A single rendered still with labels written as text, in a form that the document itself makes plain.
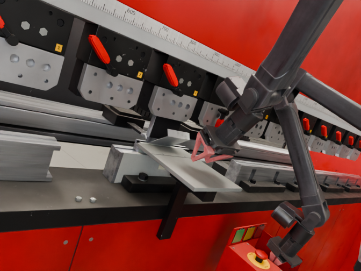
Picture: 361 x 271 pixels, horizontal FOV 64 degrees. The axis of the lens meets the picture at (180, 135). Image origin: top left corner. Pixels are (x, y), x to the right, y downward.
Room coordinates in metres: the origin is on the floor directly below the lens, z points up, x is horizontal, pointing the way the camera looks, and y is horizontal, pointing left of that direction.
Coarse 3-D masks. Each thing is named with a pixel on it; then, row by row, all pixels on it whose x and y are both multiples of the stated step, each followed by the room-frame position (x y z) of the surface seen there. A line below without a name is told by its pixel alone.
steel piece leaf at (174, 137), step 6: (168, 132) 0.79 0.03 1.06; (174, 132) 0.80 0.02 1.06; (180, 132) 0.82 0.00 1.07; (186, 132) 0.84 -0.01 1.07; (162, 138) 0.80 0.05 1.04; (168, 138) 0.80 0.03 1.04; (174, 138) 0.81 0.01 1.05; (180, 138) 0.81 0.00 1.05; (186, 138) 0.83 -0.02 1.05; (162, 144) 0.86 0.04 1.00; (168, 144) 0.87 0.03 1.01; (174, 144) 0.87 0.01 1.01
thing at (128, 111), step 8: (104, 112) 1.03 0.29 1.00; (112, 112) 0.99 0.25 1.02; (120, 112) 0.98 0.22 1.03; (128, 112) 1.01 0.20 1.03; (112, 120) 0.97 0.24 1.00; (120, 120) 0.97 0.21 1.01; (128, 120) 0.99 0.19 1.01; (136, 120) 1.01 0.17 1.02; (144, 120) 1.04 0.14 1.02; (136, 128) 0.95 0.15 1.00; (144, 136) 0.89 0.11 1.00
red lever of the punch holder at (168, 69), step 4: (164, 64) 0.74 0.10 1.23; (168, 64) 0.74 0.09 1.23; (164, 68) 0.74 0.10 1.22; (168, 68) 0.73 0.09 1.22; (164, 72) 0.75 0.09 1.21; (168, 72) 0.73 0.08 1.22; (172, 72) 0.74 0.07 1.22; (168, 76) 0.74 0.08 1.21; (172, 76) 0.74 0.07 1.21; (168, 80) 0.76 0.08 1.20; (172, 80) 0.75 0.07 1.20; (176, 80) 0.75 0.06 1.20; (172, 84) 0.76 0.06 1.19; (176, 84) 0.76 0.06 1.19; (172, 88) 0.80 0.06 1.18; (176, 88) 0.77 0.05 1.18; (176, 92) 0.77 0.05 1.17; (180, 92) 0.77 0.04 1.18; (180, 96) 0.77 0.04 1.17
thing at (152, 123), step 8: (152, 120) 0.83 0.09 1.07; (160, 120) 0.84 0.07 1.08; (168, 120) 0.86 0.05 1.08; (176, 120) 0.88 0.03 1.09; (152, 128) 0.83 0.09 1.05; (160, 128) 0.85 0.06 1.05; (168, 128) 0.87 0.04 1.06; (176, 128) 0.89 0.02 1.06; (152, 136) 0.83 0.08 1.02; (160, 136) 0.85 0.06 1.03
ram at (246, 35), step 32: (64, 0) 0.58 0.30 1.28; (128, 0) 0.67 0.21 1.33; (160, 0) 0.72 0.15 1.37; (192, 0) 0.78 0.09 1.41; (224, 0) 0.85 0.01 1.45; (256, 0) 0.93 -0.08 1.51; (288, 0) 1.03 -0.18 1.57; (352, 0) 1.31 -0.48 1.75; (128, 32) 0.68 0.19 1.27; (192, 32) 0.80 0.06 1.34; (224, 32) 0.88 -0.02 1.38; (256, 32) 0.97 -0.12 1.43; (352, 32) 1.39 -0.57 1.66; (192, 64) 0.83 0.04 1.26; (256, 64) 1.01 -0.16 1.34; (320, 64) 1.29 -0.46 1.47; (352, 64) 1.49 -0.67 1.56; (352, 96) 1.61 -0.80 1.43; (352, 128) 1.75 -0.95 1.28
